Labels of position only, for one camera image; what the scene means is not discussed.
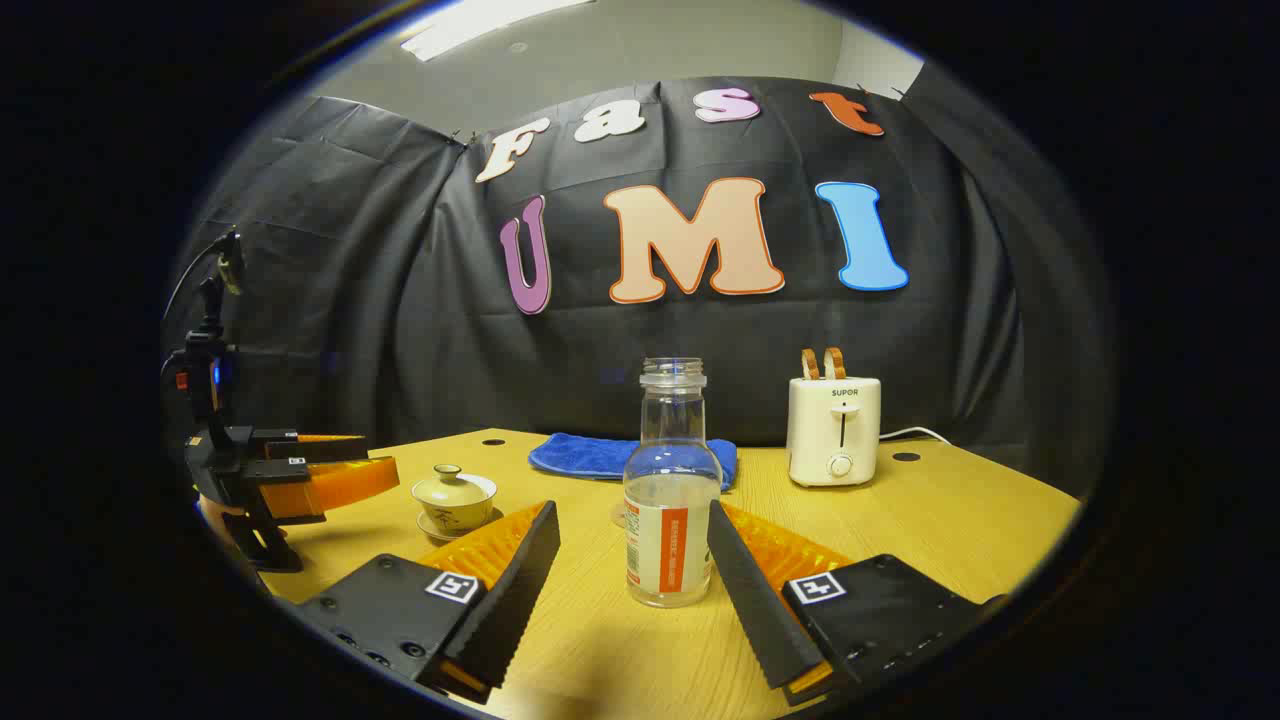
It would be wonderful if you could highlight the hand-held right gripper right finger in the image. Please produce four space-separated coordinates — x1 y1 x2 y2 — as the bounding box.
706 500 1011 708

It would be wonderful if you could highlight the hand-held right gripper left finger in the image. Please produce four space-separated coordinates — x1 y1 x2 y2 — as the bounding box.
295 500 561 706

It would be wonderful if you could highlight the cream ceramic teacup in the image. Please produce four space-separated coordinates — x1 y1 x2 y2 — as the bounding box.
420 495 496 534

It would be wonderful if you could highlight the cream teacup lid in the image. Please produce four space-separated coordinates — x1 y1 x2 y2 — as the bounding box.
411 463 499 508

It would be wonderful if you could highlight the clear glass water bottle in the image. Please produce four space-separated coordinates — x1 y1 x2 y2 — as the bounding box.
622 357 724 609

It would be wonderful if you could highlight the cream ceramic saucer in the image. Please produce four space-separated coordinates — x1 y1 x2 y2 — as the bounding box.
416 510 503 545

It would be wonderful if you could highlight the blue towel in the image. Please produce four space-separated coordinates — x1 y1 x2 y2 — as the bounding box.
528 431 740 492

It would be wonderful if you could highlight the black backdrop cloth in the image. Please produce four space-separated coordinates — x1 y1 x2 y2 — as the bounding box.
163 75 1113 501

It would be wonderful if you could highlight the white toaster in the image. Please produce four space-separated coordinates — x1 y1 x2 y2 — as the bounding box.
786 375 883 489

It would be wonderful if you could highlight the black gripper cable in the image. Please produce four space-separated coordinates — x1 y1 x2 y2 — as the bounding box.
160 235 227 336

